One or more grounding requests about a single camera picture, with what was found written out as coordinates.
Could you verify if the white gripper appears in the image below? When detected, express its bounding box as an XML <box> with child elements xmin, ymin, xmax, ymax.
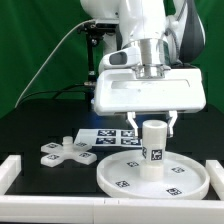
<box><xmin>94</xmin><ymin>68</ymin><xmax>206</xmax><ymax>138</ymax></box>

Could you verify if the white round table top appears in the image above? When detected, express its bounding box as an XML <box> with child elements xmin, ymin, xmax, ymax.
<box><xmin>97</xmin><ymin>150</ymin><xmax>210</xmax><ymax>200</ymax></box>

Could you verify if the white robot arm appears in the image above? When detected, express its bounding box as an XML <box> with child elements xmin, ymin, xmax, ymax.
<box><xmin>80</xmin><ymin>0</ymin><xmax>206</xmax><ymax>136</ymax></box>

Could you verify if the white marker sheet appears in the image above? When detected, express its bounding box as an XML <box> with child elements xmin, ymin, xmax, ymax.
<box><xmin>74</xmin><ymin>129</ymin><xmax>142</xmax><ymax>148</ymax></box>

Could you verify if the white cross table base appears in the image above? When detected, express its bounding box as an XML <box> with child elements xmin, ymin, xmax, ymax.
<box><xmin>40</xmin><ymin>136</ymin><xmax>97</xmax><ymax>167</ymax></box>

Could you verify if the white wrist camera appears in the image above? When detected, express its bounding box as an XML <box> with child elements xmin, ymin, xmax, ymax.
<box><xmin>98</xmin><ymin>47</ymin><xmax>140</xmax><ymax>73</ymax></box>

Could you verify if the white frame right block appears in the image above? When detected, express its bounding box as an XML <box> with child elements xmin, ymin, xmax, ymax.
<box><xmin>206</xmin><ymin>160</ymin><xmax>224</xmax><ymax>201</ymax></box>

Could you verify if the white frame block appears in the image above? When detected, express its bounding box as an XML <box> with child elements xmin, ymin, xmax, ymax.
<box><xmin>206</xmin><ymin>160</ymin><xmax>224</xmax><ymax>201</ymax></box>
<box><xmin>0</xmin><ymin>155</ymin><xmax>21</xmax><ymax>195</ymax></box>

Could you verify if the black cable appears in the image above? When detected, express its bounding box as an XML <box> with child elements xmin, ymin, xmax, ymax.
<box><xmin>20</xmin><ymin>82</ymin><xmax>98</xmax><ymax>105</ymax></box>

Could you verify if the black camera on stand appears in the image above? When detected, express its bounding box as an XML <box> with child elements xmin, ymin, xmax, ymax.
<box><xmin>78</xmin><ymin>20</ymin><xmax>117</xmax><ymax>97</ymax></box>

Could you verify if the grey cable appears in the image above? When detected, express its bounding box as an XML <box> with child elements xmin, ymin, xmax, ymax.
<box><xmin>14</xmin><ymin>18</ymin><xmax>97</xmax><ymax>108</ymax></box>

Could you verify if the white frame left block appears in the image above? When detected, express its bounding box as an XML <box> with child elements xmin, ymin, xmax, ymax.
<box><xmin>0</xmin><ymin>155</ymin><xmax>21</xmax><ymax>195</ymax></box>

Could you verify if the white frame front bar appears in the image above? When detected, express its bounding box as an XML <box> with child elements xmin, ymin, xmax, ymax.
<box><xmin>0</xmin><ymin>195</ymin><xmax>224</xmax><ymax>224</ymax></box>

